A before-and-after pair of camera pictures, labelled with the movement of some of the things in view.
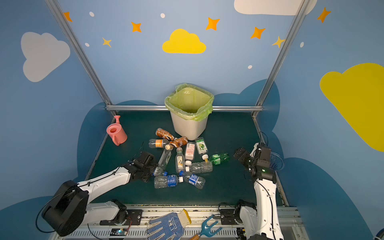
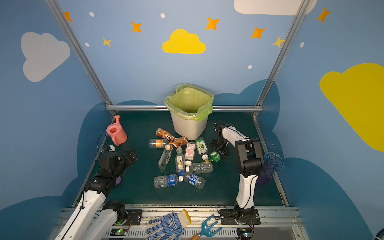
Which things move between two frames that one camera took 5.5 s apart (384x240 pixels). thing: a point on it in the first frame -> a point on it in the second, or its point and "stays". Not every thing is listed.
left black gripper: [149, 167] -> [127, 157]
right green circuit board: [241, 234] stays
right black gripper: [244, 157] -> [220, 144]
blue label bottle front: [165, 181] stays
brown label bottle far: [164, 134] stays
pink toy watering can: [117, 132] stays
